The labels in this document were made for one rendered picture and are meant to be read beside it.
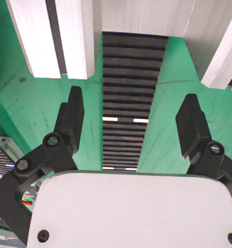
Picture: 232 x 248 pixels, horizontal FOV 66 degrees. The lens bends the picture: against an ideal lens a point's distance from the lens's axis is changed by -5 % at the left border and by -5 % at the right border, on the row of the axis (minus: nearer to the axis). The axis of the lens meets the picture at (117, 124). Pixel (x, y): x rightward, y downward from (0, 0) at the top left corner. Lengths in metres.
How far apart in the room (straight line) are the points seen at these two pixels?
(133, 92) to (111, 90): 0.02
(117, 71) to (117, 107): 0.04
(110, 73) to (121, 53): 0.02
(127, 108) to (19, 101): 0.13
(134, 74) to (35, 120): 0.15
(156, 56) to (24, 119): 0.19
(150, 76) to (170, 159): 0.20
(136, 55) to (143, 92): 0.04
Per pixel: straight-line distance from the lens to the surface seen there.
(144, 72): 0.17
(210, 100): 0.23
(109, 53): 0.16
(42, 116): 0.26
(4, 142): 0.33
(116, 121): 0.21
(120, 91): 0.19
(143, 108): 0.20
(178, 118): 0.16
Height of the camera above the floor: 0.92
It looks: 36 degrees down
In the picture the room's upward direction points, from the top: 178 degrees counter-clockwise
